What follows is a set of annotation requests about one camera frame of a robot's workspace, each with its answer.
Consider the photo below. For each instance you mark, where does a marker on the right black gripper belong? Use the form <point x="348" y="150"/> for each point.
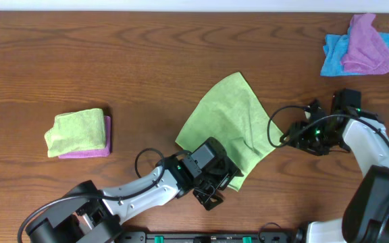
<point x="302" y="143"/>

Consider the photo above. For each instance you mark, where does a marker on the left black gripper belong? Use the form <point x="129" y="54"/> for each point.
<point x="219" y="179"/>

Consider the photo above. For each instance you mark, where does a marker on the green microfibre cloth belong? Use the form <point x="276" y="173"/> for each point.
<point x="231" y="112"/>

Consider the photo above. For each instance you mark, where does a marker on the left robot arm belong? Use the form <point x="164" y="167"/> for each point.
<point x="87" y="214"/>

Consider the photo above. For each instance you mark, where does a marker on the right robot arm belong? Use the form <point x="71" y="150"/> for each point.
<point x="362" y="133"/>

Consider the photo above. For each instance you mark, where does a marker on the blue microfibre cloth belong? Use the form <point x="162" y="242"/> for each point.
<point x="335" y="48"/>

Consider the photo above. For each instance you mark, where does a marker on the folded purple cloth under stack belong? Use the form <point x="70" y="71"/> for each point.
<point x="104" y="152"/>

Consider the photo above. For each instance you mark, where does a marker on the purple crumpled microfibre cloth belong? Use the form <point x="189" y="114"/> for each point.
<point x="368" y="49"/>

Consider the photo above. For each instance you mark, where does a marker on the folded green cloth on stack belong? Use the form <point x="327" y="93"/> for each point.
<point x="76" y="131"/>

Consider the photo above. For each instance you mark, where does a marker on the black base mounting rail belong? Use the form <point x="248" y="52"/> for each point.
<point x="280" y="236"/>

